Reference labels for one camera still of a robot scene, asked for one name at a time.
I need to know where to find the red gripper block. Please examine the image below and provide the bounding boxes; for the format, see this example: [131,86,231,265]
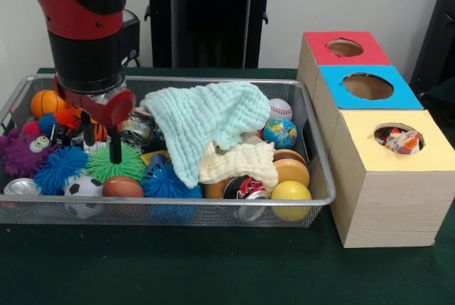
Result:
[55,74,137,165]

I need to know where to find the mint waffle cloth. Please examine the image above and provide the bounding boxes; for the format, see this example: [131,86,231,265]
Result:
[140,81,271,189]

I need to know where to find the cream waffle cloth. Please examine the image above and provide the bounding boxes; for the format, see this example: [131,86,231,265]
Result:
[198,141,280,189]

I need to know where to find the crushed silver can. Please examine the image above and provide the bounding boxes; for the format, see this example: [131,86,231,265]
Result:
[223,176,270,223]

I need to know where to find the small polka dot paper ball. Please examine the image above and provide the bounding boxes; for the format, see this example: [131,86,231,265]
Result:
[383,127,424,155]

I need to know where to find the wooden box three round holes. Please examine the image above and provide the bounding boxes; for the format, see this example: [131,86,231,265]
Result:
[296,30,447,249]

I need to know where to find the crushed pale can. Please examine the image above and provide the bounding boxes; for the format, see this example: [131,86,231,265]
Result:
[119,109,158,146]

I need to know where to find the green spiky ball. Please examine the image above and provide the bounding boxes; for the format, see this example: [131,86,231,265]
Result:
[85,141,147,185]

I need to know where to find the small soccer ball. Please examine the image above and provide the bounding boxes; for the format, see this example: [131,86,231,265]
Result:
[63,176,105,220]

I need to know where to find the orange toy basketball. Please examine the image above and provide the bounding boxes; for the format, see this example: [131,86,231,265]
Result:
[30,89,67,119]

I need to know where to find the purple spiky toy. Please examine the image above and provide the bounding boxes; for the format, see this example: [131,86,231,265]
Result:
[0,127,54,178]

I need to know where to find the dark green table cloth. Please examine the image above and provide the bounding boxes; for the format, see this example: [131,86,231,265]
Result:
[0,66,455,305]

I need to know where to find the small globe ball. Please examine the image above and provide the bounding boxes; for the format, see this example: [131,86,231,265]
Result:
[262,118,298,149]

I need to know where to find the yellow ball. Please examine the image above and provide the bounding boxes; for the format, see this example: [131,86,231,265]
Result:
[270,180,313,223]

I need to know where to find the black upright panel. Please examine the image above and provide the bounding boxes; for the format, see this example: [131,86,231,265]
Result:
[409,0,455,87]

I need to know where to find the silver wire mesh bin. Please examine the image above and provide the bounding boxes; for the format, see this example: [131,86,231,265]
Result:
[0,73,337,230]

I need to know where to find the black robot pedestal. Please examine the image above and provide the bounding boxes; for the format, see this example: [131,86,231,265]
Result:
[136,0,287,70]

